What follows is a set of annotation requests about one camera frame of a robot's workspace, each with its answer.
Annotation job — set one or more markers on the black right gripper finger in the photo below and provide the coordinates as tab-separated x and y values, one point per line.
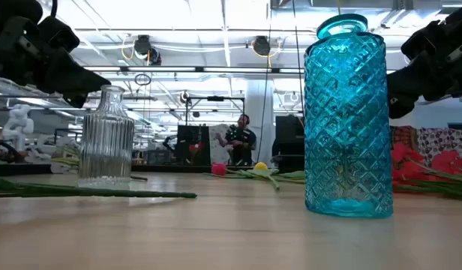
400	107
414	80

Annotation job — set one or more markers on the clear ribbed glass vase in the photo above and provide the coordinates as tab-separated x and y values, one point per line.
107	142

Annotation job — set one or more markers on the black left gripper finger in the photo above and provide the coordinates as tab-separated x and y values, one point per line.
79	100
73	77

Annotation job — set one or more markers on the person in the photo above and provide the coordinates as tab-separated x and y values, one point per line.
240	144

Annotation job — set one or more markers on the black upright panel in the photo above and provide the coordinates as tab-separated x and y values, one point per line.
186	146

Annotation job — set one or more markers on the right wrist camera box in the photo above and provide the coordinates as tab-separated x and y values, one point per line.
424	39

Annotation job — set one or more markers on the white robot figure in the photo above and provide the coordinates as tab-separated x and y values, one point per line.
18	123

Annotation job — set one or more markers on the white dotted cloth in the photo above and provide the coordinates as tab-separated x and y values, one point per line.
441	140

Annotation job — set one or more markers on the orange patterned cloth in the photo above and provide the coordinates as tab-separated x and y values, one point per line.
403	135

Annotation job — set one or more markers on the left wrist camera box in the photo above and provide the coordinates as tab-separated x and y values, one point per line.
60	35

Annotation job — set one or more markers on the black aluminium table frame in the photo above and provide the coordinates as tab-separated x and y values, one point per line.
171	168

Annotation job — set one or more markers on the yellow artificial tulip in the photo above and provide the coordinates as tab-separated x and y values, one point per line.
260	165
293	174

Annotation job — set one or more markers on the red artificial tulip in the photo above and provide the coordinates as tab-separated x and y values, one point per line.
218	168

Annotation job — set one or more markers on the red artificial flower bunch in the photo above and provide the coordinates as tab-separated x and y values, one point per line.
407	168

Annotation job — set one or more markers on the green stems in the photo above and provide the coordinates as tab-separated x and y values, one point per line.
103	192

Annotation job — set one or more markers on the black monitor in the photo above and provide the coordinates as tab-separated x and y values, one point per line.
289	129

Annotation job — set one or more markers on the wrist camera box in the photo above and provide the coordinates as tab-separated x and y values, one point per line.
60	35
424	39

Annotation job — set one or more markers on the black gantry frame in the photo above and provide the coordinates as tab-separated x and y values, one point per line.
216	98

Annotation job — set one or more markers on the blue diamond-pattern glass vase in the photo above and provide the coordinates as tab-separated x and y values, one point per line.
347	131

